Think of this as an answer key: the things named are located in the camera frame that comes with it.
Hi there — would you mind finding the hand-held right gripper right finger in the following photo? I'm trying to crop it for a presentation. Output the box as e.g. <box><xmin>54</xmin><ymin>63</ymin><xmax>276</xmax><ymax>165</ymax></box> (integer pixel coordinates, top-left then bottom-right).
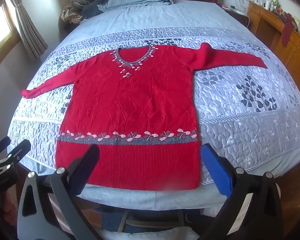
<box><xmin>201</xmin><ymin>144</ymin><xmax>284</xmax><ymax>240</ymax></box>

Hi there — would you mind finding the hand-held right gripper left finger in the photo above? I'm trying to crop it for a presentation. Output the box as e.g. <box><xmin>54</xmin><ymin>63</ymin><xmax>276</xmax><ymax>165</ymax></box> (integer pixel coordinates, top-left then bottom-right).
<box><xmin>16</xmin><ymin>144</ymin><xmax>101</xmax><ymax>240</ymax></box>

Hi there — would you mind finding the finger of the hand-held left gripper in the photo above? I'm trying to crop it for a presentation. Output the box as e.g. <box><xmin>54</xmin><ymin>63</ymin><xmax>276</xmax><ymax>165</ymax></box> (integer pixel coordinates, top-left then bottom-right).
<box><xmin>0</xmin><ymin>136</ymin><xmax>11</xmax><ymax>157</ymax></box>
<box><xmin>0</xmin><ymin>139</ymin><xmax>32</xmax><ymax>178</ymax></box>

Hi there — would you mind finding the red knitted sweater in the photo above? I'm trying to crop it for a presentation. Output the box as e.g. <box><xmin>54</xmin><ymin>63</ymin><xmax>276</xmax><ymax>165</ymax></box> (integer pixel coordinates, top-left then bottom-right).
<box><xmin>21</xmin><ymin>42</ymin><xmax>268</xmax><ymax>192</ymax></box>

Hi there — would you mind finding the dark blue clothes pile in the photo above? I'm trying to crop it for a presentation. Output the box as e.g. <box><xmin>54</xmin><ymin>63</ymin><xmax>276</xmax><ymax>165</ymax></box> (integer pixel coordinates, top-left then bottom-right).
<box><xmin>82</xmin><ymin>0</ymin><xmax>113</xmax><ymax>19</ymax></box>

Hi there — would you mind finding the quilted floral bedspread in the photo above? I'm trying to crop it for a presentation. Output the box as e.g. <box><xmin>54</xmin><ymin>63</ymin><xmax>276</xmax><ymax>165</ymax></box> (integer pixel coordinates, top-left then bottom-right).
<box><xmin>7</xmin><ymin>1</ymin><xmax>300</xmax><ymax>188</ymax></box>

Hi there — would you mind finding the window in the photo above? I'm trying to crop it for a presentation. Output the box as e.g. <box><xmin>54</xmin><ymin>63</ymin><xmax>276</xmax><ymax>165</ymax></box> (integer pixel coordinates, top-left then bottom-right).
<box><xmin>0</xmin><ymin>0</ymin><xmax>22</xmax><ymax>78</ymax></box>

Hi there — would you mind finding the beige curtain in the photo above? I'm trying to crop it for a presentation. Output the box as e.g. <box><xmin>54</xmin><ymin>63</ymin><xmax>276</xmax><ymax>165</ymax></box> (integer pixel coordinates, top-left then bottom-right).
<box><xmin>9</xmin><ymin>0</ymin><xmax>48</xmax><ymax>59</ymax></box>

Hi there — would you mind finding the gold floral cloth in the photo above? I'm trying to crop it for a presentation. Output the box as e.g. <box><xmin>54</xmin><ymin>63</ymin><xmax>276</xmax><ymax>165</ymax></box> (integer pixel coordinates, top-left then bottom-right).
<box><xmin>61</xmin><ymin>4</ymin><xmax>84</xmax><ymax>25</ymax></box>

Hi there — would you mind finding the wooden desk with clutter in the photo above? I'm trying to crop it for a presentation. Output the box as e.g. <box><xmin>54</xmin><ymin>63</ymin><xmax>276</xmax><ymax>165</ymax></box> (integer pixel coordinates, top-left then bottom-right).
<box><xmin>247</xmin><ymin>2</ymin><xmax>300</xmax><ymax>98</ymax></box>

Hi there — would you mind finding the grey green garment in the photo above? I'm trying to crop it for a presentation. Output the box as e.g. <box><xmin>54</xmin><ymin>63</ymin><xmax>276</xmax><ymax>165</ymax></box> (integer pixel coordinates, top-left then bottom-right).
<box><xmin>71</xmin><ymin>0</ymin><xmax>90</xmax><ymax>9</ymax></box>

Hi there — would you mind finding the dark wooden nightstand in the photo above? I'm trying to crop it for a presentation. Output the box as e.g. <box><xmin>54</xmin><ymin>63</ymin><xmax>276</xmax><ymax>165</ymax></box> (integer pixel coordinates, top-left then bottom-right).
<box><xmin>219</xmin><ymin>4</ymin><xmax>250</xmax><ymax>28</ymax></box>

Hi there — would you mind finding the dark red hanging cloth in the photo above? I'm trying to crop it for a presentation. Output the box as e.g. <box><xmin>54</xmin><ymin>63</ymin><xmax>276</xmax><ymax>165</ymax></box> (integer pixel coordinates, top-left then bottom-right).
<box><xmin>281</xmin><ymin>12</ymin><xmax>293</xmax><ymax>47</ymax></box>

